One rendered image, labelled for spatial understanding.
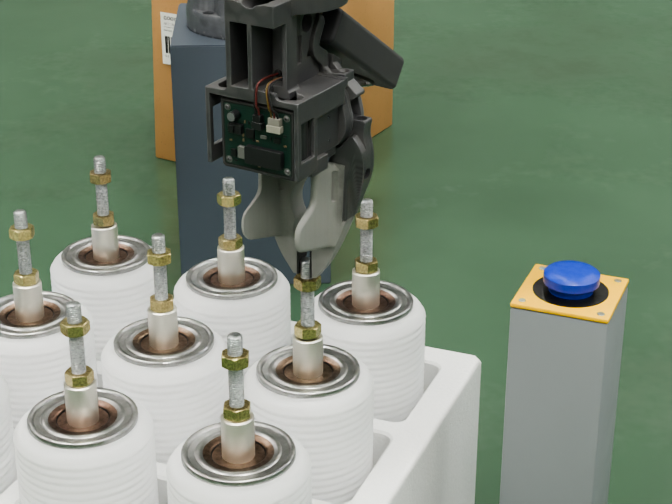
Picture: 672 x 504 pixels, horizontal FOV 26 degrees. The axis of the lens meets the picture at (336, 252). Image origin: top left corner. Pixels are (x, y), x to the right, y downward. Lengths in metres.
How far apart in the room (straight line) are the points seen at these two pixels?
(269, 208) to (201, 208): 0.72
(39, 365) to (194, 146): 0.61
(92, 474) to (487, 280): 0.88
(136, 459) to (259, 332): 0.22
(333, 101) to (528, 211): 1.06
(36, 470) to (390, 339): 0.30
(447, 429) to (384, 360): 0.08
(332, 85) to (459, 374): 0.36
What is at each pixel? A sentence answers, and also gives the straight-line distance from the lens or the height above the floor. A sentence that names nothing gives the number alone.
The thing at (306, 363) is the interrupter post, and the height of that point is 0.26.
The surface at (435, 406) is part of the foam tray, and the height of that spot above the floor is 0.18.
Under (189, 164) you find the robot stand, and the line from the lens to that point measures 1.70.
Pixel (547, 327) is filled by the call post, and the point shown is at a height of 0.30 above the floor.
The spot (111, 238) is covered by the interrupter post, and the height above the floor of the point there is 0.27.
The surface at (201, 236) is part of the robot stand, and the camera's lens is 1.73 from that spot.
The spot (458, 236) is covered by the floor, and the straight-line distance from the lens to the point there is 1.89.
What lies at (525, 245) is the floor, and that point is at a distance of 1.87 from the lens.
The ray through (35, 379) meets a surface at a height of 0.22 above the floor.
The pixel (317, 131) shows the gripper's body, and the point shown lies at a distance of 0.94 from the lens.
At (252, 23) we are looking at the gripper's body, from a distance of 0.90.
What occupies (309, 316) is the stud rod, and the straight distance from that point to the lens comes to 1.04.
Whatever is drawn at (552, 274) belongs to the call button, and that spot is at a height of 0.33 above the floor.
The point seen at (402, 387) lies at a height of 0.20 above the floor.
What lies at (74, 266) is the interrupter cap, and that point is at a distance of 1.23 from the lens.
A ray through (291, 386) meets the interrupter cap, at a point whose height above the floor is 0.25.
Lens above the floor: 0.78
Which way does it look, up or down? 25 degrees down
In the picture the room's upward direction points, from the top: straight up
